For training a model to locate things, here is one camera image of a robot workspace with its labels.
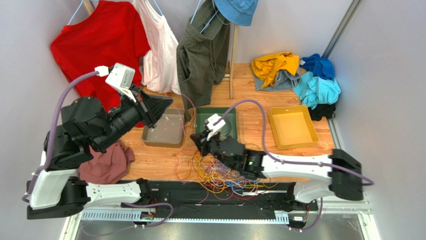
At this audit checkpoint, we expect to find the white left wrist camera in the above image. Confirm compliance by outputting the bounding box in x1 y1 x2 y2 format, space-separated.
94 62 136 103

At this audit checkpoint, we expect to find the dusty pink crumpled cloth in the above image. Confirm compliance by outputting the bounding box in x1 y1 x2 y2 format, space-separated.
78 140 135 185

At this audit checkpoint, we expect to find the dark blue crumpled cloth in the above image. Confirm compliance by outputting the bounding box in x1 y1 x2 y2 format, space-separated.
299 53 336 80

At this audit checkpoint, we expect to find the yellow crumpled cloth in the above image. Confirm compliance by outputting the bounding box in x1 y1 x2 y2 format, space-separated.
251 52 300 88

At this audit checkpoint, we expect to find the grey crumpled cloth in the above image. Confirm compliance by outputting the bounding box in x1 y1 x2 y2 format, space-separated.
254 68 301 92

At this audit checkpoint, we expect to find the red t-shirt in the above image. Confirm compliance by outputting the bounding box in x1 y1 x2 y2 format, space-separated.
50 0 151 128

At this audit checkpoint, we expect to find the grey coiled cable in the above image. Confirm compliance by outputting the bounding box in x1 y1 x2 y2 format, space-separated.
219 115 233 138

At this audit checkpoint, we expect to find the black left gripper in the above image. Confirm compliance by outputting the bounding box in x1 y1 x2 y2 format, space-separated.
96 84 176 152

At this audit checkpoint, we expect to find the tan metal tray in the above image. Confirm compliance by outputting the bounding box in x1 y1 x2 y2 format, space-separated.
141 108 186 148

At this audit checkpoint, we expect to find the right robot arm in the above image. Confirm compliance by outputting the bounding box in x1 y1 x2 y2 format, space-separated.
190 132 364 204

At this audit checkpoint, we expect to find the blue bucket hat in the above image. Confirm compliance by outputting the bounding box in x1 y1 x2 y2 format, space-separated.
214 0 259 27

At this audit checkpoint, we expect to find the green metal tray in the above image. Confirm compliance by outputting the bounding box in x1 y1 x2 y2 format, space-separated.
193 106 239 147

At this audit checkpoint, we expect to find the yellow cable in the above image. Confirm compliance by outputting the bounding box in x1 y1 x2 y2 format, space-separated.
184 149 280 196

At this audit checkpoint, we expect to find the black crumpled cloth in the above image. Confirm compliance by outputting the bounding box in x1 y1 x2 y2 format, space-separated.
308 103 336 121

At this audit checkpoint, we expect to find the olive green hanging garment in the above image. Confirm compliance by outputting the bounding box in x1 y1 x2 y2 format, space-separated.
176 0 231 120

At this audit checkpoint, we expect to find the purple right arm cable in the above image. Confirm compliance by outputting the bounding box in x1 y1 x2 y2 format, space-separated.
212 98 375 233

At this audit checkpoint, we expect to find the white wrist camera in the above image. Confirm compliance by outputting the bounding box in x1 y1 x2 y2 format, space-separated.
205 113 226 141
94 62 136 103

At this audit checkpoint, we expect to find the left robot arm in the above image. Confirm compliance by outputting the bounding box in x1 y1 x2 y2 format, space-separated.
26 90 173 220

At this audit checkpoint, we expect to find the wooden clothes rack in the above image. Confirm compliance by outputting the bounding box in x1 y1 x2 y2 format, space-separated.
74 0 239 100

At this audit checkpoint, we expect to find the white pink hanging garment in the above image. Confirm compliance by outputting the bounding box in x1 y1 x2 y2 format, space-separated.
133 0 181 95

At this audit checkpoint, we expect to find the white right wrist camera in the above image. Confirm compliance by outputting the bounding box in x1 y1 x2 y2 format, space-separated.
205 113 226 141

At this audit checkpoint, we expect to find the orange cable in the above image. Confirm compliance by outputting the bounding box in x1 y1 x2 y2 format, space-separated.
175 148 207 182

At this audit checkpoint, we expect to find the aluminium corner profile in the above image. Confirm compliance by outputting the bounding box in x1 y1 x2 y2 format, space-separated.
322 0 363 59

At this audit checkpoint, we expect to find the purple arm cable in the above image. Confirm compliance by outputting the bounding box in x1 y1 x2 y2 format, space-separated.
21 70 101 203
212 98 375 233

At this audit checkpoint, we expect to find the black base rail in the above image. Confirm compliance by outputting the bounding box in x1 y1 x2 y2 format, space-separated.
135 179 319 221

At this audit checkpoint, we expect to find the white cable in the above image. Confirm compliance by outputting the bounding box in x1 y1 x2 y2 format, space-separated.
219 176 267 197

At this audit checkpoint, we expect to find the yellow plastic tray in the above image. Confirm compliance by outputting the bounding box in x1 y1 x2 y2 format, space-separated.
268 105 319 150

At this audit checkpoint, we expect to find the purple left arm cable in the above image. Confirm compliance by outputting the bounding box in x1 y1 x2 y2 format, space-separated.
21 70 101 203

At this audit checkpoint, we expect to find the blue cable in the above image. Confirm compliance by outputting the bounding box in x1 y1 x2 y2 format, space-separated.
206 163 264 189

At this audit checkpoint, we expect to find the cyan crumpled cloth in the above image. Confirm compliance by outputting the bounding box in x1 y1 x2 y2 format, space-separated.
293 71 342 109

